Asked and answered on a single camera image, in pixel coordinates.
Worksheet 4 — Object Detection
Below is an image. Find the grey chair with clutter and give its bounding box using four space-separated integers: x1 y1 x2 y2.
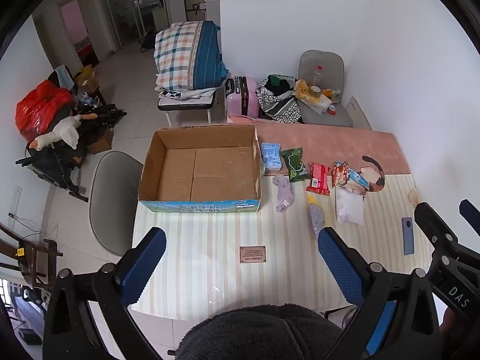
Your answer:
298 50 355 128

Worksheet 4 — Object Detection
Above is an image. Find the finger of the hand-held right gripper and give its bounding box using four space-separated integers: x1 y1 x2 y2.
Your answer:
459 199 480 229
414 202 460 250

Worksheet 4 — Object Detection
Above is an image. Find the black folded stroller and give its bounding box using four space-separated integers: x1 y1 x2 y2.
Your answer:
15 104 128 203

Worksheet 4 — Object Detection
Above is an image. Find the small brown cardboard box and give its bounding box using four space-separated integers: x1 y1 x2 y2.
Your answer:
88 127 114 154

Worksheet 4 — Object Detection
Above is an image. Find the pink suitcase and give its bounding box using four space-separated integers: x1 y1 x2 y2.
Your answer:
225 76 261 119

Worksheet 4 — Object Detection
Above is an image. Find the orange snack packet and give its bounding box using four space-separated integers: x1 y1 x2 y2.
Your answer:
332 161 351 189

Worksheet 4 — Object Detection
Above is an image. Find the white soft packet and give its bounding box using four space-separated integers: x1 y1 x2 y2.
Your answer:
335 185 365 225

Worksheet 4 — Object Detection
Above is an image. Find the person's dark fleece clothing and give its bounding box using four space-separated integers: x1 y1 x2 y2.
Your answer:
174 304 346 360

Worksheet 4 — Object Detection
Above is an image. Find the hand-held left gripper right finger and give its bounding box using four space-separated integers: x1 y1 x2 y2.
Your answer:
318 227 441 360

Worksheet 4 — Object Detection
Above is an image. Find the white goose plush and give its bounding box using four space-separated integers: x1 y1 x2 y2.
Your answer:
29 114 82 152

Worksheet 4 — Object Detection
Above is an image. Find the white leaning board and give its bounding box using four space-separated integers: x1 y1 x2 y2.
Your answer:
347 95 372 130

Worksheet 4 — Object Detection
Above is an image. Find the red plastic bag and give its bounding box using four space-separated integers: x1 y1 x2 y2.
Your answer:
15 80 74 143

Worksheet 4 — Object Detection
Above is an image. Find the dark wooden chair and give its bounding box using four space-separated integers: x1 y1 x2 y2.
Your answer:
0 223 64 289

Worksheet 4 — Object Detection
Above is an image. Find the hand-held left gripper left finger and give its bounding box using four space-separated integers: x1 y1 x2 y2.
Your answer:
43 227 167 360

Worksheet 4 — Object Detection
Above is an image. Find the red snack packet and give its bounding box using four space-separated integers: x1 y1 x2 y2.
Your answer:
305 162 332 196

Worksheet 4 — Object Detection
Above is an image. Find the purple cloth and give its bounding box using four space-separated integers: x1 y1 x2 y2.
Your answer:
272 175 296 212

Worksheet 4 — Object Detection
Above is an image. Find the black white patterned bag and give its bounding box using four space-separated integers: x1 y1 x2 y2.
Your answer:
256 75 305 124

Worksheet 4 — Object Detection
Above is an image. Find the white wall socket strip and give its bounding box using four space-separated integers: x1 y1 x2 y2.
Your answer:
9 185 23 229

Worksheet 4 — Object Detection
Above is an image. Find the blue striped stick packet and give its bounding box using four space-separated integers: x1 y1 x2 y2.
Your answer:
343 167 370 189

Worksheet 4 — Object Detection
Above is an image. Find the plain grey chair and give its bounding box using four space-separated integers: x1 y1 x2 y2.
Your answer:
89 151 145 257

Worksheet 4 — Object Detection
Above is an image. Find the plaid folded quilt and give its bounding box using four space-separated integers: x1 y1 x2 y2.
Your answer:
154 20 230 91

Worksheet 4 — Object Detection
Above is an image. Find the silver tube with yellow cap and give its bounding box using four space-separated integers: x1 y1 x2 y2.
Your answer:
307 194 326 238

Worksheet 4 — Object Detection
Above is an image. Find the yellow plastic bag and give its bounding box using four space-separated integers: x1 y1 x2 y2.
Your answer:
294 79 332 114

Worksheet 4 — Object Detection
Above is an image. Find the cardboard box with yellow bag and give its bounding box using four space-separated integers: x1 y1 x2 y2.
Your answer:
73 65 100 94

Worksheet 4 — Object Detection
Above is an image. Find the blue tissue packet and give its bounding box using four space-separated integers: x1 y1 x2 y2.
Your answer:
260 142 284 169

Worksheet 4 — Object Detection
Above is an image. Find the clear plastic bottle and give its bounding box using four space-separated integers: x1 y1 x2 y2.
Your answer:
309 65 324 91

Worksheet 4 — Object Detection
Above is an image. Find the white legged bench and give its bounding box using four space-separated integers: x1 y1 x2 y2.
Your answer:
157 89 219 126

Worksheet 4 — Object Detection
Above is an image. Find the green snack packet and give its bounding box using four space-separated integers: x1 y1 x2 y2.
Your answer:
279 147 310 183

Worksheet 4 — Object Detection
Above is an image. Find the blue smartphone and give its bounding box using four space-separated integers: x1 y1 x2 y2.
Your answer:
402 217 415 256

